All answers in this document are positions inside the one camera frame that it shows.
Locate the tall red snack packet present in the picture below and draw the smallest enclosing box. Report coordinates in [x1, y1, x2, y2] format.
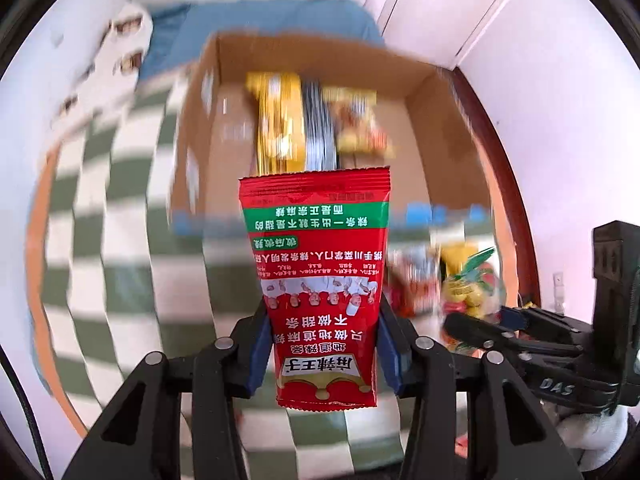
[238, 167, 392, 411]

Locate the white door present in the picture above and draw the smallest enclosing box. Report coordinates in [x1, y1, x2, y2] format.
[377, 0, 540, 69]

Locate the silver striped snack packet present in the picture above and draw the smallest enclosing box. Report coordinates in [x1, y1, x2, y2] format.
[300, 80, 342, 172]

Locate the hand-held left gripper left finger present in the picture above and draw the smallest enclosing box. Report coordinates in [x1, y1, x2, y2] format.
[62, 302, 273, 480]

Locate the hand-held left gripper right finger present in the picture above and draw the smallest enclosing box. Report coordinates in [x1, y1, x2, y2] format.
[377, 302, 583, 480]

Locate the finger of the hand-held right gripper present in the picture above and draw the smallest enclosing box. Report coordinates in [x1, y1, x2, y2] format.
[499, 305, 596, 342]
[444, 312, 583, 362]

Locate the green white checkered mat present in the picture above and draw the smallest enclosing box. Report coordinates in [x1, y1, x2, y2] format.
[25, 75, 501, 480]

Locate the dark brown skirting board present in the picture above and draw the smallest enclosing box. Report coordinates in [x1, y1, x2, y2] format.
[450, 66, 544, 311]

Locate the white printed cloth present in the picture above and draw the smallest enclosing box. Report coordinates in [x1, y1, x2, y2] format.
[50, 2, 154, 126]

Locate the blue printed cardboard box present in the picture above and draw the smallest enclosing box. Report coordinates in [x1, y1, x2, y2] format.
[167, 32, 493, 237]

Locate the red white snack packet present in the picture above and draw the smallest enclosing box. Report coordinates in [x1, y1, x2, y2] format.
[389, 244, 444, 317]

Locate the black cable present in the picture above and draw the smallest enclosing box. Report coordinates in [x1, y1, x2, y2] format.
[0, 347, 54, 480]

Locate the person's right hand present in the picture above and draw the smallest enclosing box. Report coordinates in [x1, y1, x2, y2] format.
[554, 402, 629, 457]

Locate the clear bag of colourful candies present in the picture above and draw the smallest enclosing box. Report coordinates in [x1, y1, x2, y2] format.
[439, 242, 507, 352]

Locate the orange yellow snack packet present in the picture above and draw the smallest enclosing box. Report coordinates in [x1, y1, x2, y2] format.
[322, 87, 394, 157]

